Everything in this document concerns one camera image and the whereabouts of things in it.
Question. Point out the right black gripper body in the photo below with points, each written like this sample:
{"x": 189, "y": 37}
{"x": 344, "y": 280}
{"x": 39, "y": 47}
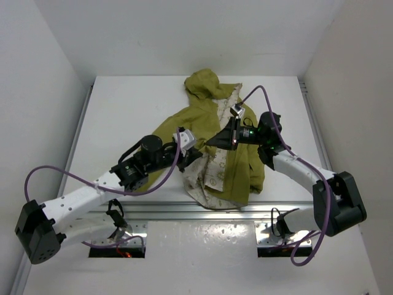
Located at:
{"x": 245, "y": 135}

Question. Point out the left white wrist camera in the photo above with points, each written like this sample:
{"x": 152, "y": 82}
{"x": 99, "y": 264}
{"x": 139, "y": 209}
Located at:
{"x": 186, "y": 139}

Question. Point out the white front cover panel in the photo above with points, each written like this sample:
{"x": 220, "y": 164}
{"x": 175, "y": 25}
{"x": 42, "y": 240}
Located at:
{"x": 207, "y": 258}

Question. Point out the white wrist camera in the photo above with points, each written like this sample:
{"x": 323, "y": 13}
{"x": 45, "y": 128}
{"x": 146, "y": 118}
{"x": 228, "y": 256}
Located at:
{"x": 186, "y": 139}
{"x": 237, "y": 111}

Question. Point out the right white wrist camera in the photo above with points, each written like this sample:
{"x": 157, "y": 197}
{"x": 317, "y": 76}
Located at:
{"x": 237, "y": 111}

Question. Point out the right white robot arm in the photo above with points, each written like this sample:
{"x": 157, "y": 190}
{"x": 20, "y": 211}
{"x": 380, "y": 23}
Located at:
{"x": 337, "y": 204}

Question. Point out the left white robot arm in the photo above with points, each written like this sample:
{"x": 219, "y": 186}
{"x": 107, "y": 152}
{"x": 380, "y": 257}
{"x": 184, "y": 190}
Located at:
{"x": 43, "y": 228}

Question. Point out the olive green hooded jacket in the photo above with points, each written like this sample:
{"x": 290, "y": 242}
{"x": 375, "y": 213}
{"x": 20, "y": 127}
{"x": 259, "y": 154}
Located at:
{"x": 220, "y": 179}

